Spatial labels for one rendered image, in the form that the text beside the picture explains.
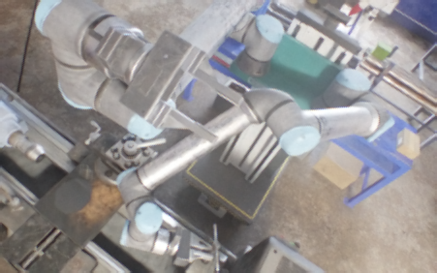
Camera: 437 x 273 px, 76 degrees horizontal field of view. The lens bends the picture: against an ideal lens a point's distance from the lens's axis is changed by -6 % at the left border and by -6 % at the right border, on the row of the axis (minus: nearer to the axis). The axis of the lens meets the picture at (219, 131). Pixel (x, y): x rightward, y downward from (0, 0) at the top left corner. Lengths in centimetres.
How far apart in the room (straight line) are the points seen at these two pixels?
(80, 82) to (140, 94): 17
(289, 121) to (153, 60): 54
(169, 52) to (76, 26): 15
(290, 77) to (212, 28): 105
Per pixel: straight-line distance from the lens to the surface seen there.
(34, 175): 199
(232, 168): 255
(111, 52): 41
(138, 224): 100
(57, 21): 53
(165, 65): 45
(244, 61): 157
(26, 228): 170
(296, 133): 89
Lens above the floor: 243
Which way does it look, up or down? 51 degrees down
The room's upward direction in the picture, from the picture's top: 25 degrees clockwise
